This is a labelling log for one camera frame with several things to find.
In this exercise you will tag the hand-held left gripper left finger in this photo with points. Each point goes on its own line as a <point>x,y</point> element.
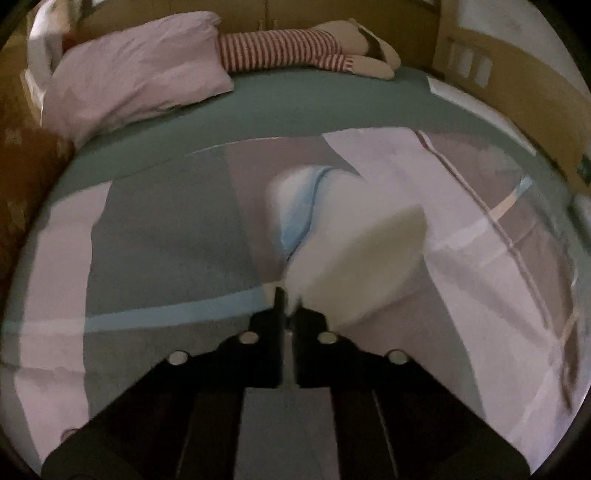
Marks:
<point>278,304</point>

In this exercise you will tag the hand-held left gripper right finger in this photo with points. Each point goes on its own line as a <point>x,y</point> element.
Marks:
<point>305,346</point>

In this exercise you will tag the white blue wrapper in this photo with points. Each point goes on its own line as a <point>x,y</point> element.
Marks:
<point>355,249</point>

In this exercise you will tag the green bed sheet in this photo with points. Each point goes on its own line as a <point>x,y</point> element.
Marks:
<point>277,106</point>

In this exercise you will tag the striped plush doll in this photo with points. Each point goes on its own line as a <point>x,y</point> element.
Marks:
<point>286,46</point>

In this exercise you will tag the pink pillow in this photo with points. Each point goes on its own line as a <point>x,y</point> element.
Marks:
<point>138,74</point>

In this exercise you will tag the brown floral pillow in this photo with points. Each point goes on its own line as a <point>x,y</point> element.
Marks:
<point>27,184</point>

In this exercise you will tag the wooden bed side frame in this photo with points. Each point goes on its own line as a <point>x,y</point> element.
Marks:
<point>521,78</point>

